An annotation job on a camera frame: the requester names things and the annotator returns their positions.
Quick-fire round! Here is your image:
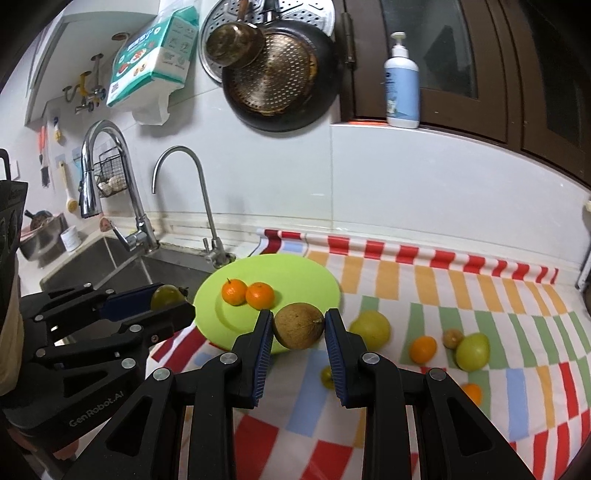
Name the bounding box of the small green fruit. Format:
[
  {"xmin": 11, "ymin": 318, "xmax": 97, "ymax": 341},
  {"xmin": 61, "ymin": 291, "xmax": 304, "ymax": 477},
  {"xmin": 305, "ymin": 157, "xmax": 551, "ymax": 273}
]
[
  {"xmin": 320, "ymin": 366, "xmax": 335, "ymax": 390},
  {"xmin": 150, "ymin": 284, "xmax": 186, "ymax": 311}
]

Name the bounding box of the small orange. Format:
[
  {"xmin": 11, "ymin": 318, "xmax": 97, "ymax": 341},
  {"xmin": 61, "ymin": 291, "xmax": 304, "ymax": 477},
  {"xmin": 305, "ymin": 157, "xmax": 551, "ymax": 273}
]
[
  {"xmin": 409, "ymin": 336, "xmax": 438, "ymax": 365},
  {"xmin": 461, "ymin": 383, "xmax": 483, "ymax": 406}
]

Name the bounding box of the green apple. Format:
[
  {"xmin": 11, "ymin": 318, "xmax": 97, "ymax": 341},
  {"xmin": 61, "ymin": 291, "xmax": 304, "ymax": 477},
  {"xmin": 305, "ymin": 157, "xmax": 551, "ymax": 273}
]
[{"xmin": 455, "ymin": 333, "xmax": 490, "ymax": 372}]

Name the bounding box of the small brown fruit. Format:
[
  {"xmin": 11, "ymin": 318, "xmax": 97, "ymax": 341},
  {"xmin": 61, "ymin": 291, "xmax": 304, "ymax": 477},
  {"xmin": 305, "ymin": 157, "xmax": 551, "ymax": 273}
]
[{"xmin": 442, "ymin": 328, "xmax": 464, "ymax": 351}]

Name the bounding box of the large orange mandarin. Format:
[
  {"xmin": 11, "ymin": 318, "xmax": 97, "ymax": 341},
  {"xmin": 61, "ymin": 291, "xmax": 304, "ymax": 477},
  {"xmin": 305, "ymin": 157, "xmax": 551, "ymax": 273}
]
[{"xmin": 246, "ymin": 282, "xmax": 276, "ymax": 311}]

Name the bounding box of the yellow-green pear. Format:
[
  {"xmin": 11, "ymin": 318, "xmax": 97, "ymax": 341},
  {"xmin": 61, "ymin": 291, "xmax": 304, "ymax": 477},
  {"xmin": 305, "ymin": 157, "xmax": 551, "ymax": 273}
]
[{"xmin": 349, "ymin": 310, "xmax": 392, "ymax": 351}]

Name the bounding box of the small tan fruit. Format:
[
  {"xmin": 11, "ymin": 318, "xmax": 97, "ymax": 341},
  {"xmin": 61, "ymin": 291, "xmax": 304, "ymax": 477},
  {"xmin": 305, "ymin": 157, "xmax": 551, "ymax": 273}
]
[{"xmin": 273, "ymin": 302, "xmax": 325, "ymax": 350}]

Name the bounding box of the large chrome kitchen faucet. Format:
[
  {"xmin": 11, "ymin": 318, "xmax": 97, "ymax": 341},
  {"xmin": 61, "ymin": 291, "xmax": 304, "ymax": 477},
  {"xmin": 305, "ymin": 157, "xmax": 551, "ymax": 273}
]
[{"xmin": 79, "ymin": 120, "xmax": 159, "ymax": 252}]

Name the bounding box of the stainless steel double sink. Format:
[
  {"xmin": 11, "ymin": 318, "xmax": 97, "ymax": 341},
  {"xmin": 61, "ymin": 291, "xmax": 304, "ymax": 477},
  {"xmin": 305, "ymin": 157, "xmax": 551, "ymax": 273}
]
[{"xmin": 40, "ymin": 237, "xmax": 214, "ymax": 299}]

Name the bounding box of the small white cup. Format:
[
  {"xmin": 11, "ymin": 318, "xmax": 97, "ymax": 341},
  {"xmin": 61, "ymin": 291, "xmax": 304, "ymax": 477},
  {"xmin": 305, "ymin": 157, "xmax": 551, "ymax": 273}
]
[{"xmin": 60, "ymin": 226, "xmax": 82, "ymax": 252}]

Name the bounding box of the thin gooseneck faucet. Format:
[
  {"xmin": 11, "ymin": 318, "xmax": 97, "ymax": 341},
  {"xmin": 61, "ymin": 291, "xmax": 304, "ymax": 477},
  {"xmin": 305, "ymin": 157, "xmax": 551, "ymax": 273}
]
[{"xmin": 151, "ymin": 145, "xmax": 233, "ymax": 269}]

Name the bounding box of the colourful striped table mat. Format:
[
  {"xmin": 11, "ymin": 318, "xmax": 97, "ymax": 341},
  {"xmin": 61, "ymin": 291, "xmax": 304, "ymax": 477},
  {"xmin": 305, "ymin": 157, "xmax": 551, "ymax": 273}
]
[{"xmin": 147, "ymin": 228, "xmax": 591, "ymax": 480}]

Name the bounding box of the green plastic plate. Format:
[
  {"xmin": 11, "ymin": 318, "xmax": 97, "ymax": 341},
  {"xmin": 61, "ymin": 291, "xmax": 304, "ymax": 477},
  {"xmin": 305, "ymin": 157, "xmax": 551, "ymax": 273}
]
[{"xmin": 193, "ymin": 254, "xmax": 341, "ymax": 350}]

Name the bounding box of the black frying pan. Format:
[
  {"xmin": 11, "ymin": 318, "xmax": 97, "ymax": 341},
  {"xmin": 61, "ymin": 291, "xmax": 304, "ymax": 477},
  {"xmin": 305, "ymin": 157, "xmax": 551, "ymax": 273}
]
[{"xmin": 221, "ymin": 1, "xmax": 342, "ymax": 133}]

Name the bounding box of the small brass saucepan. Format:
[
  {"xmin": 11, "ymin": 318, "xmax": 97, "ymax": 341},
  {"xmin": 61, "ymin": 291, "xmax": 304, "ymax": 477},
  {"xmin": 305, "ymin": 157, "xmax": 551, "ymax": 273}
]
[{"xmin": 205, "ymin": 0, "xmax": 264, "ymax": 69}]

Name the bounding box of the round steel steamer rack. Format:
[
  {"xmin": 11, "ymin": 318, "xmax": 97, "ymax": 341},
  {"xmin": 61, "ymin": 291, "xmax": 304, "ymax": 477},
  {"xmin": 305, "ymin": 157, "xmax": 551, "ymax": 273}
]
[{"xmin": 197, "ymin": 0, "xmax": 336, "ymax": 86}]

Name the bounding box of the white pump soap bottle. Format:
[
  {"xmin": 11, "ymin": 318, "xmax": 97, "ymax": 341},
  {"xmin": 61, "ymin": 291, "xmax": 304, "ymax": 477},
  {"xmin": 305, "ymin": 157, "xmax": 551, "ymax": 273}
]
[{"xmin": 384, "ymin": 31, "xmax": 421, "ymax": 129}]

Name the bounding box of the long handled dish brush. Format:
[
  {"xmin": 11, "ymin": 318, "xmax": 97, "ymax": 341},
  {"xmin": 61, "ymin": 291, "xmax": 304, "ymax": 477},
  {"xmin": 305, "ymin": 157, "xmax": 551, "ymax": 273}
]
[{"xmin": 58, "ymin": 161, "xmax": 78, "ymax": 214}]

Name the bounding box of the black wire sponge basket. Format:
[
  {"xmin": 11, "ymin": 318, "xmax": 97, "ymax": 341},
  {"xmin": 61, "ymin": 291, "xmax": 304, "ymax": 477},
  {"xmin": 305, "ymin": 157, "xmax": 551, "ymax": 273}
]
[{"xmin": 93, "ymin": 147, "xmax": 127, "ymax": 198}]

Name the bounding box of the wall hook set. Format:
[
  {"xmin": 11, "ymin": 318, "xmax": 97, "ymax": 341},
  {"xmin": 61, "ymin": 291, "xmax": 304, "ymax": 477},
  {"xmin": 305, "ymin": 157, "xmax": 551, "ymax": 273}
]
[{"xmin": 62, "ymin": 53, "xmax": 106, "ymax": 114}]

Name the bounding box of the dark wooden window frame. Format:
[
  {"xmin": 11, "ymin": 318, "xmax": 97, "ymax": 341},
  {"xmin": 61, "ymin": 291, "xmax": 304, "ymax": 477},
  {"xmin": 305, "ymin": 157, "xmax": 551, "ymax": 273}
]
[{"xmin": 335, "ymin": 1, "xmax": 590, "ymax": 183}]

